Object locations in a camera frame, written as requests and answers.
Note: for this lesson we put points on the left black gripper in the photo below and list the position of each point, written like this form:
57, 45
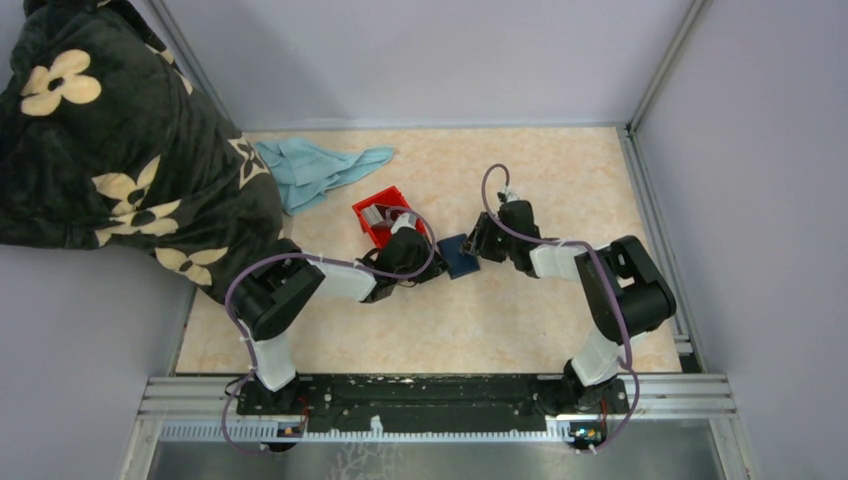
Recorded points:
439, 265

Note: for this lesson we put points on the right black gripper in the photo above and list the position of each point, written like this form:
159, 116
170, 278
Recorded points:
479, 242

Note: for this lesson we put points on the navy leather card holder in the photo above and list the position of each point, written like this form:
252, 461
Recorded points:
460, 264

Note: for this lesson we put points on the red plastic bin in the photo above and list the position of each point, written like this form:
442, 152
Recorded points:
390, 196

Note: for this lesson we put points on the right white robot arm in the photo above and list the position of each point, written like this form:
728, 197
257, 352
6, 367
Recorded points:
626, 294

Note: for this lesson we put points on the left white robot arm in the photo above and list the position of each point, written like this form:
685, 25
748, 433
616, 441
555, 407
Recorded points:
266, 298

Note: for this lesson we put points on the cards stack in bin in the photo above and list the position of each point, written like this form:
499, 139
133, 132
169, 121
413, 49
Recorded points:
377, 216

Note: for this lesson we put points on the light blue cloth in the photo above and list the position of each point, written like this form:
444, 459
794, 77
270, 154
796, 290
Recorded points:
305, 172

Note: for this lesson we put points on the black floral fleece blanket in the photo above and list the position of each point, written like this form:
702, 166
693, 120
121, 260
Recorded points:
105, 142

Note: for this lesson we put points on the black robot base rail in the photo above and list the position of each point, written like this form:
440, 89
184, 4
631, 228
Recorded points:
439, 405

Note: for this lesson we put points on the aluminium frame post right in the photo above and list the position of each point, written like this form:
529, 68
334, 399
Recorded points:
688, 25

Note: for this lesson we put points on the aluminium frame post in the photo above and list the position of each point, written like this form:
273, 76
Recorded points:
188, 56
688, 25

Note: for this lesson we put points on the aluminium frame post left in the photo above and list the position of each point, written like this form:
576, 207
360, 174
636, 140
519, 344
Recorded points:
188, 56

